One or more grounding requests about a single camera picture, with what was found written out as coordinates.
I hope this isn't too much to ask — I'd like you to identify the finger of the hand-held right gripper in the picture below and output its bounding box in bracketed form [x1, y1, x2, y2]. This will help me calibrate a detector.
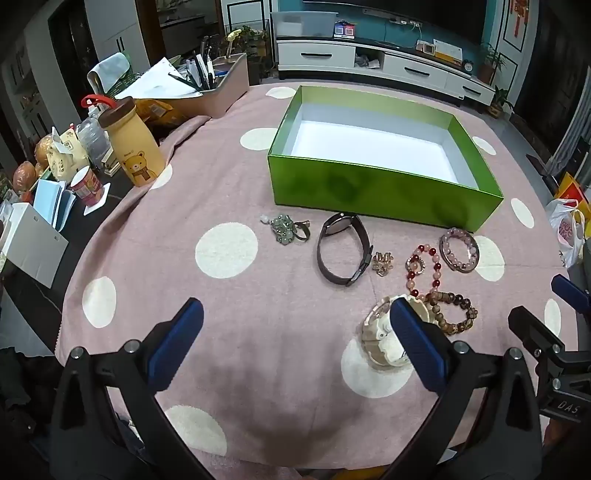
[551, 274, 591, 319]
[508, 307, 566, 365]

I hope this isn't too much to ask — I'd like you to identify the yellow snack bag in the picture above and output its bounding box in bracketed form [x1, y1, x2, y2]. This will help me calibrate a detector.
[134, 98, 174, 126]

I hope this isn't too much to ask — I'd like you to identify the white plastic bag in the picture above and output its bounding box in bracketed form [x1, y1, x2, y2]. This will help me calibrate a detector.
[545, 198, 586, 268]

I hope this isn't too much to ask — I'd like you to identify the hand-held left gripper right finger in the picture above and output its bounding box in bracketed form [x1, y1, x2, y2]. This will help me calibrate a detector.
[390, 295, 543, 480]

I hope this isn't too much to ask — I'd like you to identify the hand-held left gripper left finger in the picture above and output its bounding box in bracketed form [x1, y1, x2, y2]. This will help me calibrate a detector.
[51, 298, 218, 480]

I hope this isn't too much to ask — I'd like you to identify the small potted plant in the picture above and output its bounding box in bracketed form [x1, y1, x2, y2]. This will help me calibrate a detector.
[489, 85, 514, 118]

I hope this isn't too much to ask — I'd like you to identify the white paper sheet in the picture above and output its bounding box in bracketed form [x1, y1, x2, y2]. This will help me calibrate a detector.
[115, 58, 201, 100]

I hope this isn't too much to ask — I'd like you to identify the white wristwatch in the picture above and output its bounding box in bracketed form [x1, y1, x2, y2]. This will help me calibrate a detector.
[360, 295, 437, 367]

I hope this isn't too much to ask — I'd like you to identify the clear plastic storage box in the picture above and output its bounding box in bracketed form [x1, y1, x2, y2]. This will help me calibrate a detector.
[271, 11, 340, 40]

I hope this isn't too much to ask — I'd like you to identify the black television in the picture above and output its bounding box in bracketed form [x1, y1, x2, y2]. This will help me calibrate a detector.
[360, 0, 488, 44]

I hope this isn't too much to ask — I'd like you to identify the black pencil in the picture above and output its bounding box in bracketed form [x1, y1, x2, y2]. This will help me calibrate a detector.
[168, 72, 201, 90]

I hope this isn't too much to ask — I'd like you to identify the orange cardboard box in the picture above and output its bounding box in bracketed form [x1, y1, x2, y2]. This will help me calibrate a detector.
[554, 173, 591, 213]

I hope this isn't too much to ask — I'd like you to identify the gold brooch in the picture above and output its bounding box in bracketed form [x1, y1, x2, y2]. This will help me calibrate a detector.
[372, 251, 394, 278]

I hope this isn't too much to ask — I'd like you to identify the brown bead bracelet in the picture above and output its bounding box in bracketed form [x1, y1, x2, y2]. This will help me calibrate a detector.
[427, 291, 478, 335]

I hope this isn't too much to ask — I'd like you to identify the black wristwatch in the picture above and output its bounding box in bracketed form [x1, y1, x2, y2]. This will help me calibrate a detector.
[316, 212, 374, 284]

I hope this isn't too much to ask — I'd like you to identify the green and white bag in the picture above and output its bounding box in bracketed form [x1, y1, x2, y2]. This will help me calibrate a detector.
[88, 52, 139, 95]

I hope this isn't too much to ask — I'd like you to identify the white tv cabinet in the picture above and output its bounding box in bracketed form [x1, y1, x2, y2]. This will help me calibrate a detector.
[276, 39, 497, 107]

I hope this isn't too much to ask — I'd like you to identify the clear bottle with red lid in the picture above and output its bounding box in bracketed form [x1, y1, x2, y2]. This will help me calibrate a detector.
[81, 95, 116, 169]

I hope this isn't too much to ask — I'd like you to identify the green cardboard box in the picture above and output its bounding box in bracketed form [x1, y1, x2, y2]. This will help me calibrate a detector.
[268, 84, 504, 233]

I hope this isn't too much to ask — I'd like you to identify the pink storage bin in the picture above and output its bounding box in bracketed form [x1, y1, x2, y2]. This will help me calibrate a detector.
[159, 53, 250, 118]

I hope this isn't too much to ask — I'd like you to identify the bushy potted plant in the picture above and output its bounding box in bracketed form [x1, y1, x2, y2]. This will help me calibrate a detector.
[231, 25, 269, 86]

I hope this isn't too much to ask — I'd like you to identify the pink bead bracelet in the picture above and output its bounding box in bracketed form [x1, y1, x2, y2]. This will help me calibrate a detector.
[438, 227, 480, 273]

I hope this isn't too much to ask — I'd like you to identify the red bead bracelet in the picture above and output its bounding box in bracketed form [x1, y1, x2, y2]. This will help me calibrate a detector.
[405, 244, 445, 302]

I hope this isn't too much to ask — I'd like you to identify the red instant noodle cup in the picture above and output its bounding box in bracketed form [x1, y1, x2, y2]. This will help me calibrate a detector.
[69, 166, 105, 206]

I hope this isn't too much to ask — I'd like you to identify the tall potted plant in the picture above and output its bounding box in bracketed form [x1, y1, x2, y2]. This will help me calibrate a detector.
[478, 44, 506, 84]

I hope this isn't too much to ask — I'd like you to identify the yellow topped pen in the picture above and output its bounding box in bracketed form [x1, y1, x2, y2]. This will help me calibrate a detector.
[225, 28, 243, 62]

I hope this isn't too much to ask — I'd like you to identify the blue booklet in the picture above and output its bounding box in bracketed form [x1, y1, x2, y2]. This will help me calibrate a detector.
[32, 179, 77, 232]

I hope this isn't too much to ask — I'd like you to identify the yellow bear print bottle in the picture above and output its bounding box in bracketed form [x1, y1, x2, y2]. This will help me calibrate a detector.
[98, 97, 166, 188]

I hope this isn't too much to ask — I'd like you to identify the pink polka-dot blanket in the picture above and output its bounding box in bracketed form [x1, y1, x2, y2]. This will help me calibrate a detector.
[54, 83, 578, 480]

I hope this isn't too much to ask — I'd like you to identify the yellow desk calendar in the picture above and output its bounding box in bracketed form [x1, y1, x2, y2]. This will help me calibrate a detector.
[433, 39, 464, 65]

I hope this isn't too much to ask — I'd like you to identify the white refrigerator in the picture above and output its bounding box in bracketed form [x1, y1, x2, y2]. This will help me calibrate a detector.
[85, 0, 153, 75]

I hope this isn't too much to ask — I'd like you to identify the silver bangle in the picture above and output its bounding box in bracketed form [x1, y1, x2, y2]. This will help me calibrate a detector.
[440, 231, 480, 275]

